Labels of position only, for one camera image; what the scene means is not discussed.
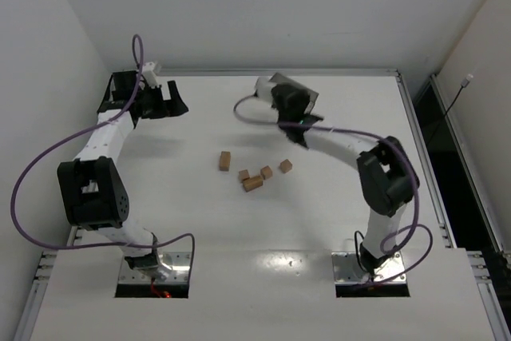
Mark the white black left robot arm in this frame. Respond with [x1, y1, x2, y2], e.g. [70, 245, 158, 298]
[57, 71, 188, 278]

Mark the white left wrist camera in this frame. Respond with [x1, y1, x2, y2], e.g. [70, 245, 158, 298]
[142, 61, 160, 88]

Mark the long striped wood block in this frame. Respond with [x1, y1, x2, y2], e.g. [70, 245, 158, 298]
[242, 175, 263, 192]

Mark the long light wood block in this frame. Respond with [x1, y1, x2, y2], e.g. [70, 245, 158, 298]
[219, 151, 231, 172]

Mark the small wood cube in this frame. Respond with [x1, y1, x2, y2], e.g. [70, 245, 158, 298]
[260, 165, 273, 180]
[279, 159, 293, 173]
[238, 169, 250, 182]

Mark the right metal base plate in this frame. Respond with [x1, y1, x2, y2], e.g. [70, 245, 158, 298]
[331, 252, 407, 286]

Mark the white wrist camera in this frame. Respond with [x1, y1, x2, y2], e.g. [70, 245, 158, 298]
[142, 61, 160, 88]
[255, 77, 276, 103]

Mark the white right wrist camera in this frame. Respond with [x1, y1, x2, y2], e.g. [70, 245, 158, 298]
[255, 77, 276, 103]

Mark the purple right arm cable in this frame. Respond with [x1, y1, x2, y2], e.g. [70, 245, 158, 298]
[233, 94, 434, 287]

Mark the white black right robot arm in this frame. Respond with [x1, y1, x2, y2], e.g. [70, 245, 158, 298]
[268, 83, 418, 275]

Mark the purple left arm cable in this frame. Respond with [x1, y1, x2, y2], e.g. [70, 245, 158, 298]
[10, 34, 196, 268]

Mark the black wall cable with plug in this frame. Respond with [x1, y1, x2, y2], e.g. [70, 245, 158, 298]
[433, 73, 474, 126]

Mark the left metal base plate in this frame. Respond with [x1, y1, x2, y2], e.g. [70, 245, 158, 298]
[117, 252, 191, 285]

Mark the smoky transparent plastic bin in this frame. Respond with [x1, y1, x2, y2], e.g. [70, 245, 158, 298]
[269, 73, 319, 114]

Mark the metal base plate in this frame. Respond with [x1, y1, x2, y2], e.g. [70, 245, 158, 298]
[117, 252, 191, 285]
[331, 252, 407, 286]

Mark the aluminium table frame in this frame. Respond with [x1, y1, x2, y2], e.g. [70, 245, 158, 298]
[11, 68, 511, 341]

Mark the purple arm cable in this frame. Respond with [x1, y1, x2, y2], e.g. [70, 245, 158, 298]
[233, 94, 434, 287]
[10, 34, 196, 268]

